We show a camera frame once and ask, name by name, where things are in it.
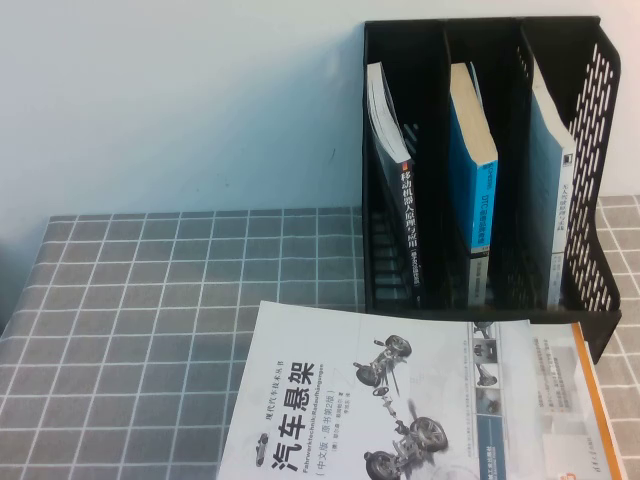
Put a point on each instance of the white car suspension book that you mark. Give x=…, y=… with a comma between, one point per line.
x=350, y=400

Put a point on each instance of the black spine robotics book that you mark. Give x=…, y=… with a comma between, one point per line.
x=409, y=215

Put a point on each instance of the bright blue book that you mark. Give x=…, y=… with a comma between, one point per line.
x=462, y=190

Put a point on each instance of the black perforated book stand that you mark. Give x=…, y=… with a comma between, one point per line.
x=430, y=100

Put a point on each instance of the grey-blue book white spine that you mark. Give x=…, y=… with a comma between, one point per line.
x=542, y=175

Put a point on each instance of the white orange-edged ROS2 book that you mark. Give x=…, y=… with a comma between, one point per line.
x=565, y=400

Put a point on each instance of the grey checked tablecloth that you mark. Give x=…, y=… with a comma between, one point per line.
x=150, y=310

